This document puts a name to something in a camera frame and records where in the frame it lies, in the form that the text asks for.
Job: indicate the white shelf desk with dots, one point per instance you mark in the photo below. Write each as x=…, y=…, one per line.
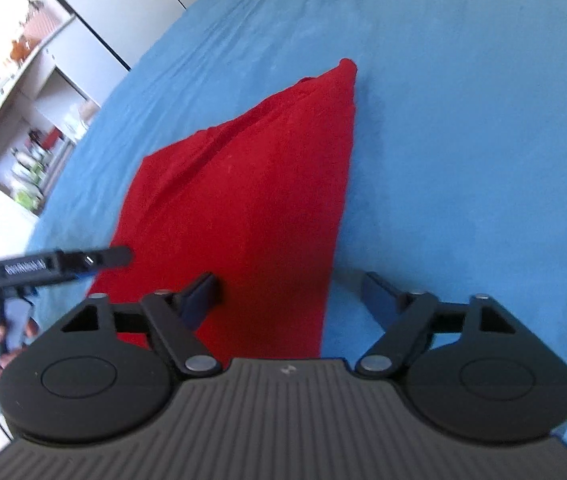
x=46, y=107

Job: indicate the orange plush toy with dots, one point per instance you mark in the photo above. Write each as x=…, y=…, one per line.
x=20, y=51

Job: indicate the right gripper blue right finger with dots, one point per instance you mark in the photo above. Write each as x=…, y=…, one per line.
x=404, y=318

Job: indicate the pink basket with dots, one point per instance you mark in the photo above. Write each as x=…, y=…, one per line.
x=40, y=24

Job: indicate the red knit garment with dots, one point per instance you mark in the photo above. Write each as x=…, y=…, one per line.
x=257, y=202

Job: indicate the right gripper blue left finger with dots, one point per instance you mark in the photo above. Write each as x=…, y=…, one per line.
x=173, y=319

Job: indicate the blue bed sheet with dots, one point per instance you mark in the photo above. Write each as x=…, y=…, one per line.
x=458, y=177

